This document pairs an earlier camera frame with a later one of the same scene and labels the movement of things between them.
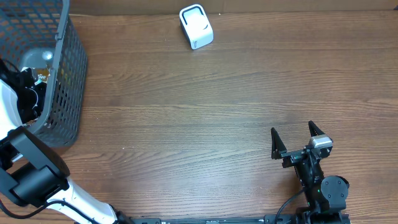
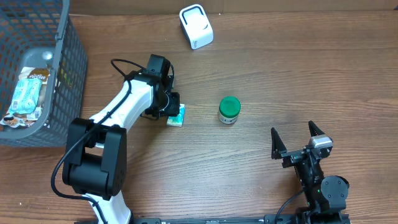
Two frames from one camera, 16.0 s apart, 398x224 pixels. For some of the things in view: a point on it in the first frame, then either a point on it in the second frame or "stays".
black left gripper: [28, 113] -> [171, 108]
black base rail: [313, 218] stays
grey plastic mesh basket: [43, 34] stays
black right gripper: [291, 155] stays
